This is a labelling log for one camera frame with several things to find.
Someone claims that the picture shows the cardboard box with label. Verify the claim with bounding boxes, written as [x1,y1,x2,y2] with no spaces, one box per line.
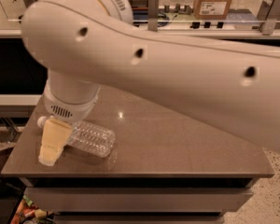
[193,0,232,20]

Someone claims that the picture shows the middle metal glass bracket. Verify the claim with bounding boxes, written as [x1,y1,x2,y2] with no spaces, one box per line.
[147,0,159,32]

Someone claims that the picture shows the snack packets bin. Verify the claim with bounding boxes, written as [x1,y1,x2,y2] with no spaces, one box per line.
[7,195,55,224]

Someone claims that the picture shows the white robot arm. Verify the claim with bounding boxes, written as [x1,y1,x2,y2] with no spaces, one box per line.
[21,0,280,154]

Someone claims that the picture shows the grey table drawer base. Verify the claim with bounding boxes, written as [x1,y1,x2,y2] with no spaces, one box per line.
[25,187,253,224]

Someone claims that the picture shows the right metal glass bracket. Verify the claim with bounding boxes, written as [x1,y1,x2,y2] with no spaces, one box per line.
[260,0,280,35]

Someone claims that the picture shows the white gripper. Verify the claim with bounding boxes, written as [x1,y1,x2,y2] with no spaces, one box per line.
[37,70,100,166]

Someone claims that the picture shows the clear plastic water bottle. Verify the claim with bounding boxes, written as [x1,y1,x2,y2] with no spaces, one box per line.
[36,115,117,159]

